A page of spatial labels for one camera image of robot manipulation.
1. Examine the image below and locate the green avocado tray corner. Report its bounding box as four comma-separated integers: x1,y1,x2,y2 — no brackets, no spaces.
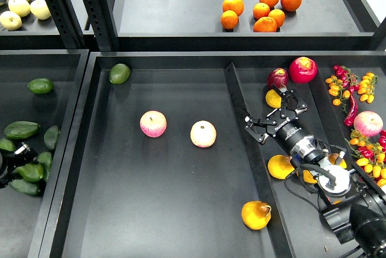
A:
109,63,131,84

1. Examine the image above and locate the black tray divider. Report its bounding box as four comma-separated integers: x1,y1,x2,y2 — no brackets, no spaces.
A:
224,62,296,257

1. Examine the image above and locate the dark avocado by tray edge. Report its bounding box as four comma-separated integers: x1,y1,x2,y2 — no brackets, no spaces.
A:
43,125,60,151

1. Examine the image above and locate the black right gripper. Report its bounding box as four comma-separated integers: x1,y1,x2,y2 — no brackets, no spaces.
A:
243,86,315,153

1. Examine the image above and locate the black metal shelf rack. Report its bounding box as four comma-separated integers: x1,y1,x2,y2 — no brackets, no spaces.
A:
1,0,385,52

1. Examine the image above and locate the black centre tray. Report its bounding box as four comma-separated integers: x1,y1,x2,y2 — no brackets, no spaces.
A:
37,50,386,258

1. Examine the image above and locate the black tray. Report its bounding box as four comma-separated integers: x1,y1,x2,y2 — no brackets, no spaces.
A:
1,49,89,257
37,50,386,258

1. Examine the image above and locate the dark avocado bottom left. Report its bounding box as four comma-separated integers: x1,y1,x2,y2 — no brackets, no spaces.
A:
8,179,40,196

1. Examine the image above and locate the red chili pepper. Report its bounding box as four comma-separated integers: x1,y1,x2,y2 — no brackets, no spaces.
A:
343,94,358,127

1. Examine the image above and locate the pale yellow pear middle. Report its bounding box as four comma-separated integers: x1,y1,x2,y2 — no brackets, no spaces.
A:
8,0,31,17

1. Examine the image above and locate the dark avocado far left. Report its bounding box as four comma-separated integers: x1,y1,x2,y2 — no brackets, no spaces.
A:
0,138,17,152

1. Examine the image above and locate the pale yellow pear front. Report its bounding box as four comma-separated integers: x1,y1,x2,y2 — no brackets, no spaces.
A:
0,11,22,31

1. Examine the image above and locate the dark green avocado long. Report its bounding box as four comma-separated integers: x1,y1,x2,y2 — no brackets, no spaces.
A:
4,121,40,140

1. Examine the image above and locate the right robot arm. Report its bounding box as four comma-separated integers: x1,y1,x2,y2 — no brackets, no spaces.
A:
244,86,385,257

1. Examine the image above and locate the orange far left top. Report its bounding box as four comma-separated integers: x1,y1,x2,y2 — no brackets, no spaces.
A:
222,0,244,16

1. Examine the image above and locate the orange right small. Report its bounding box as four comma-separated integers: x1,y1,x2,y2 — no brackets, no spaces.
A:
268,9,286,28

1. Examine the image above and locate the pink apple left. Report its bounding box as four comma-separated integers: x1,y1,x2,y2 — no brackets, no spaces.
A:
139,110,167,138

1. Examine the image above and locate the orange small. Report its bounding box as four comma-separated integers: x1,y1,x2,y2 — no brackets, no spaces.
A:
268,9,286,28
253,2,271,20

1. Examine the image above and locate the black left tray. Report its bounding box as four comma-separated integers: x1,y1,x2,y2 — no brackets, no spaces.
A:
1,49,89,257

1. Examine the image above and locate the pale yellow pear right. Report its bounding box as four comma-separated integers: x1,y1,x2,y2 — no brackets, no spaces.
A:
30,0,51,20

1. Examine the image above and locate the cherry tomato bunch lower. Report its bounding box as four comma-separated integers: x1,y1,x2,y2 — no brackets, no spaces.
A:
346,130,385,191

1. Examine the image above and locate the orange top right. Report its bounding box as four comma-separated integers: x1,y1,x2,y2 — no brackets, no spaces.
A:
280,0,302,12

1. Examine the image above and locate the cherry tomato bunch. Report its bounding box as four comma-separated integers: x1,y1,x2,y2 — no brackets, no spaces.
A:
346,130,385,191
324,65,378,113

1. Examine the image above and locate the orange front bottom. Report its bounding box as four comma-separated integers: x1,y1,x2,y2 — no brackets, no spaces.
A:
253,16,277,33

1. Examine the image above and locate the orange lower left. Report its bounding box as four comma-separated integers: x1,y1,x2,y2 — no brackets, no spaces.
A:
220,10,239,30

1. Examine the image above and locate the cherry tomato bunch upper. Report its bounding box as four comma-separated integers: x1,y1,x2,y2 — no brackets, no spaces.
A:
324,65,378,113

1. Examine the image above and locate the dark red apple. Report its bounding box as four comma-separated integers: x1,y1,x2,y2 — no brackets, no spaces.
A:
267,68,289,89

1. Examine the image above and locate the red apple top right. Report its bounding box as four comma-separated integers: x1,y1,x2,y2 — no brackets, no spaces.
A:
288,57,318,84

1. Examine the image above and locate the pale pink apple centre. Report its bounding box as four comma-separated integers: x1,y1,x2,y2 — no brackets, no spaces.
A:
190,121,217,148

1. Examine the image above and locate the pink apple far right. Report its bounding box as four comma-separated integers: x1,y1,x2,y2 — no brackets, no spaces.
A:
353,111,384,137

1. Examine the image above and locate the orange centre small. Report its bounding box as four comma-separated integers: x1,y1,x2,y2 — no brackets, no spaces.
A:
253,2,271,20

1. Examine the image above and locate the green avocado left tray top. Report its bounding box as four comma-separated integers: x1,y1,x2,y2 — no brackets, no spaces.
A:
27,78,54,94

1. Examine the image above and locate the yellow pear with stem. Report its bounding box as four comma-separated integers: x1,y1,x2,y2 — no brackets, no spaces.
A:
267,154,295,180

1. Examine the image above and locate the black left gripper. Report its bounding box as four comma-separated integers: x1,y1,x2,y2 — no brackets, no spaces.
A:
1,142,38,189

